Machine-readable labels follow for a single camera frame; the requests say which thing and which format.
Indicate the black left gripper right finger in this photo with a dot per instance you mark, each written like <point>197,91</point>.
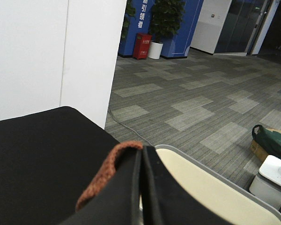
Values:
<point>165,202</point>

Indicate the cardboard box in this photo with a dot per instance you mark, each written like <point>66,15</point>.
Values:
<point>258,151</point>

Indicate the green bag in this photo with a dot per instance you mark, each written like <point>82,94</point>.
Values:
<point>270,141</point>

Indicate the potted plant in white pot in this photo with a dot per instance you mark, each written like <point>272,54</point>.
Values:
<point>166,17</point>

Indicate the white basket with grey rim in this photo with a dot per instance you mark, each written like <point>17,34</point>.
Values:
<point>221,196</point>

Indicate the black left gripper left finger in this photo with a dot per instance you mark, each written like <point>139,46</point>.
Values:
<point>118,202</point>

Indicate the red fire extinguisher cabinet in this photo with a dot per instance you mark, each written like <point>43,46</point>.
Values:
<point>141,47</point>

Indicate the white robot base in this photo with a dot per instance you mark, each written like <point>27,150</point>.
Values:
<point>266,185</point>

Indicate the brown towel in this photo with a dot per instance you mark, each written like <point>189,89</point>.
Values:
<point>106,172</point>

